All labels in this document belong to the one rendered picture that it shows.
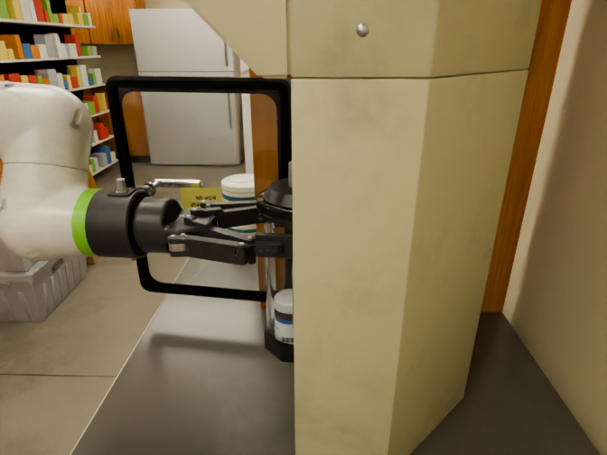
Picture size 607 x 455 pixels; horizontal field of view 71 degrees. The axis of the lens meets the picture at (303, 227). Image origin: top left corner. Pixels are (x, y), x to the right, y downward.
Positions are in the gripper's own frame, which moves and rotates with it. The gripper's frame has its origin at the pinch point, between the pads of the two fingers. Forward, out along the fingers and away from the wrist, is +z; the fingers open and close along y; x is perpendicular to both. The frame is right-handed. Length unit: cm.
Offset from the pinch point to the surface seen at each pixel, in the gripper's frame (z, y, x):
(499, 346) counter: 35.3, 13.3, 26.9
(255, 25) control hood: -1.7, -15.4, -23.5
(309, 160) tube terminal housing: 2.5, -15.1, -13.1
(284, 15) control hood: 0.5, -15.2, -24.2
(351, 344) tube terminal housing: 7.1, -14.7, 6.3
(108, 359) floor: -104, 109, 121
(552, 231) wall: 42.7, 19.8, 7.0
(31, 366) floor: -139, 101, 121
